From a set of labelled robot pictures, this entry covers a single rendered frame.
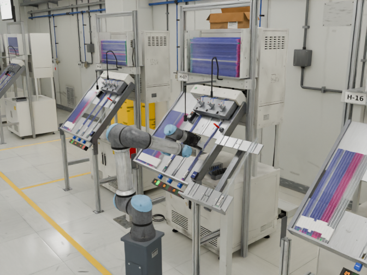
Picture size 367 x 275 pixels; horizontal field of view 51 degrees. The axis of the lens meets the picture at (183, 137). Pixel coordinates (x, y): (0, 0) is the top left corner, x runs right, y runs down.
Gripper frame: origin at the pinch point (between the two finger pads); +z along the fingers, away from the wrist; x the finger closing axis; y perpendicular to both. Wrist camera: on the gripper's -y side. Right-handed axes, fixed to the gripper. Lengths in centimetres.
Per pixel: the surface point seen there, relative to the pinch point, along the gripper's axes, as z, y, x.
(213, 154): 2.1, 0.3, -10.0
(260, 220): 83, -30, -10
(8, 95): 53, -9, 605
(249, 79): 3, 56, -14
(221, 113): 2.3, 28.9, -1.8
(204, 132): 4.5, 13.5, 9.0
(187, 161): -1.7, -11.0, 6.7
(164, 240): 47, -77, 46
